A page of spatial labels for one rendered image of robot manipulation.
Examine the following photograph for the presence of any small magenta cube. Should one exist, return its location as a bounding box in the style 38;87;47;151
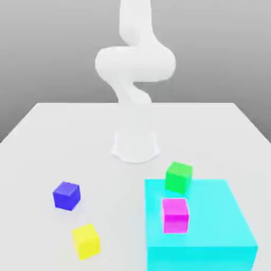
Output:
161;197;189;234

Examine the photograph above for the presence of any small green cube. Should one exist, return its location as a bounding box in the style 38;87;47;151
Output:
165;161;194;195

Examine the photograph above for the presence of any large cyan box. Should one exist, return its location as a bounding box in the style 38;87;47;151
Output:
144;178;259;271

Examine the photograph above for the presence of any small yellow cube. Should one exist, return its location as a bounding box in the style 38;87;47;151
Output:
71;223;101;261

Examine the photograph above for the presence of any small blue cube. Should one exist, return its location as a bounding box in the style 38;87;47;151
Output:
52;180;82;212

